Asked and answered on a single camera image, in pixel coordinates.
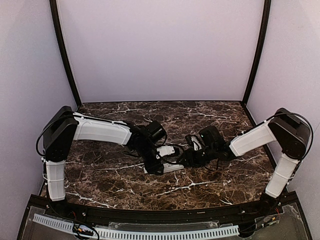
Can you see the black frame post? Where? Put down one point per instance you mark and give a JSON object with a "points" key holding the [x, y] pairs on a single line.
{"points": [[63, 52], [258, 51]]}

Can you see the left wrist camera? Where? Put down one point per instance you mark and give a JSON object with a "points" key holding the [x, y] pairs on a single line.
{"points": [[167, 150]]}

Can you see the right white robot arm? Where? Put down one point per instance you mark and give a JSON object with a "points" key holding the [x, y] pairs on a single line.
{"points": [[292, 131]]}

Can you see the left grey cable duct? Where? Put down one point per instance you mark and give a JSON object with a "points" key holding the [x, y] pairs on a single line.
{"points": [[65, 226]]}

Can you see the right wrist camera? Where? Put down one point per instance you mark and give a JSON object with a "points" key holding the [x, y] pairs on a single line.
{"points": [[194, 142]]}

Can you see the grey cable duct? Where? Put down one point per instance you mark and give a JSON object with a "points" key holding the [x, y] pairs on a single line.
{"points": [[65, 226], [206, 234]]}

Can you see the right black frame post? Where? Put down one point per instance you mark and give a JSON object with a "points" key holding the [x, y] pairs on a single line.
{"points": [[258, 51]]}

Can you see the right grey cable duct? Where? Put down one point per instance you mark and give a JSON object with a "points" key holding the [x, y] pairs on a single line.
{"points": [[206, 234]]}

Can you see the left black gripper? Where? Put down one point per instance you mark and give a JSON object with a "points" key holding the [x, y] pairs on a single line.
{"points": [[154, 166]]}

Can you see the white remote control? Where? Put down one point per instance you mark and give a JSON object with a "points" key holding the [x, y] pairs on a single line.
{"points": [[169, 168]]}

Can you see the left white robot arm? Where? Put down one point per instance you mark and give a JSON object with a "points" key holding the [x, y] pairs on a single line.
{"points": [[68, 126]]}

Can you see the black front rail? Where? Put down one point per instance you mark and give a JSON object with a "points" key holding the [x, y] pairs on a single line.
{"points": [[236, 214]]}

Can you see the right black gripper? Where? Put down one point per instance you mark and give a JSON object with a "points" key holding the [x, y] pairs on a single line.
{"points": [[189, 158]]}

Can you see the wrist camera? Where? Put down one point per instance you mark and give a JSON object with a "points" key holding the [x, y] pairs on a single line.
{"points": [[167, 150], [194, 142]]}

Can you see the left black frame post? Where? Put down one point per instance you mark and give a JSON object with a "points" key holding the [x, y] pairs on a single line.
{"points": [[63, 52]]}

